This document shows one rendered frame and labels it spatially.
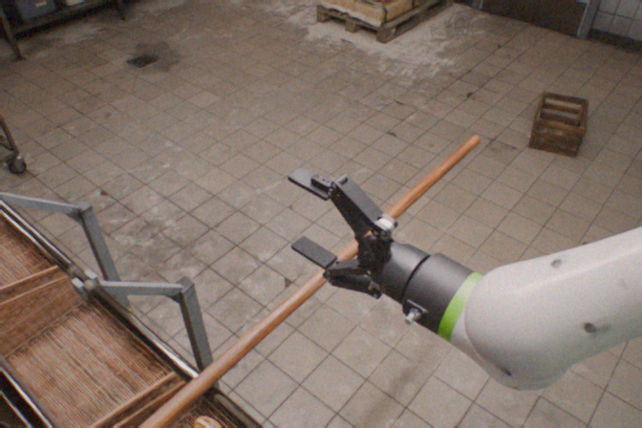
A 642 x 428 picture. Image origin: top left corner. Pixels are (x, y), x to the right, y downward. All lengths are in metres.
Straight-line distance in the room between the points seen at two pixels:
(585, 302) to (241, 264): 2.35
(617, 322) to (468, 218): 2.59
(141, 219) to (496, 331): 2.75
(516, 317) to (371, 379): 1.87
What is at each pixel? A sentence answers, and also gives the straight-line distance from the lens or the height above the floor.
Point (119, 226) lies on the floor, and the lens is 3.11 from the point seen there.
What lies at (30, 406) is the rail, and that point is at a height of 1.44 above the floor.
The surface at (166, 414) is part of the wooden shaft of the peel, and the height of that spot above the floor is 1.21.
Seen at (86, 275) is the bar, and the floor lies 1.17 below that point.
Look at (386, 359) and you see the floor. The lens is 2.39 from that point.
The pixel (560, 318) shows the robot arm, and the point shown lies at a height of 1.65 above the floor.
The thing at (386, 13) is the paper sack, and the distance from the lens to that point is 4.89.
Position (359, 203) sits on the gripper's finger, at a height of 1.57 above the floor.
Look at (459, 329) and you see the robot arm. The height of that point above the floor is 1.50.
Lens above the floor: 2.01
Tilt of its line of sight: 43 degrees down
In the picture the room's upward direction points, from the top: straight up
